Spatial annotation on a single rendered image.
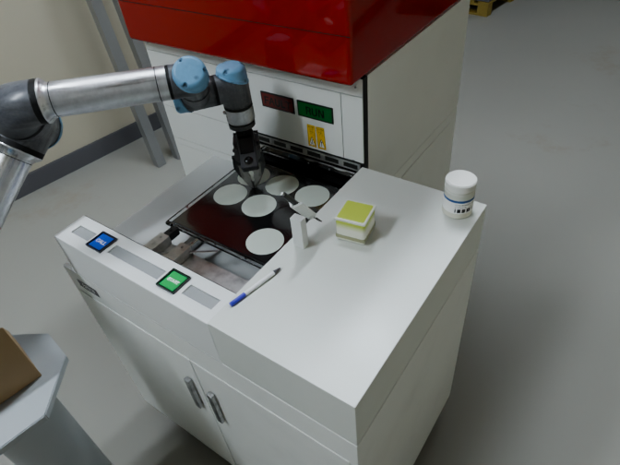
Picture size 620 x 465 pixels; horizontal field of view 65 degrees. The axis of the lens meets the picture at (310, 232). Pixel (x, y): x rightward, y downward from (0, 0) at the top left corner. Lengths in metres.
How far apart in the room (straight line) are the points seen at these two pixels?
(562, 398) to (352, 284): 1.25
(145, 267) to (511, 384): 1.46
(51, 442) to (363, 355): 0.83
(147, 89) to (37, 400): 0.71
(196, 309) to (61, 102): 0.52
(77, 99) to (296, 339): 0.68
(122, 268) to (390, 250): 0.62
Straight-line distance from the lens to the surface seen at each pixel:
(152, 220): 1.57
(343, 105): 1.31
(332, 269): 1.08
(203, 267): 1.27
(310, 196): 1.39
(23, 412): 1.27
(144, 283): 1.17
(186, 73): 1.13
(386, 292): 1.04
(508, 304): 2.35
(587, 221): 2.87
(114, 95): 1.16
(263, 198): 1.41
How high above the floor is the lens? 1.75
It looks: 42 degrees down
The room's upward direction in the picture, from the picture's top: 7 degrees counter-clockwise
